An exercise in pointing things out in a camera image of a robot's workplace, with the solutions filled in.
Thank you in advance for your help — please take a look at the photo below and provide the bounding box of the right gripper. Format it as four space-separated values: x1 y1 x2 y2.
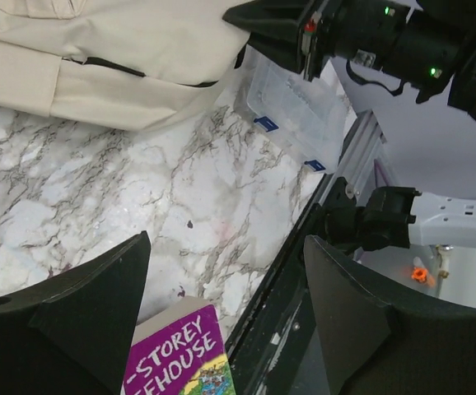
222 0 411 81

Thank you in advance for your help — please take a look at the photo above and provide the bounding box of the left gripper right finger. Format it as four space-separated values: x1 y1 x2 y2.
304 236 476 394

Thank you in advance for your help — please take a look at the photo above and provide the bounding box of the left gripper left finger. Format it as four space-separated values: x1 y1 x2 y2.
0 232 151 394

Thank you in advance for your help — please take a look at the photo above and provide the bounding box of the purple Treehouse book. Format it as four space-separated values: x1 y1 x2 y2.
121 296 236 395

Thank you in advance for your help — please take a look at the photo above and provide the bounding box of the cream canvas backpack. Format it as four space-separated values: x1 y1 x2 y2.
0 0 250 132

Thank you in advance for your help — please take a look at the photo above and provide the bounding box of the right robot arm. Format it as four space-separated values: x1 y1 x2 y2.
223 1 476 252

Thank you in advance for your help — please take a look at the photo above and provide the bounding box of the clear plastic organizer box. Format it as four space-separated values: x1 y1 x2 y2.
234 51 357 174

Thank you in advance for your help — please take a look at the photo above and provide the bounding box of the black metal base plate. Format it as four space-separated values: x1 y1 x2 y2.
226 176 351 394

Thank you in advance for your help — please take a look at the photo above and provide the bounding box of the aluminium rail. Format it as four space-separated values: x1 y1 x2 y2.
318 110 382 204

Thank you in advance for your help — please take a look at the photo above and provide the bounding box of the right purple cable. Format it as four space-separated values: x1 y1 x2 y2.
373 160 391 190

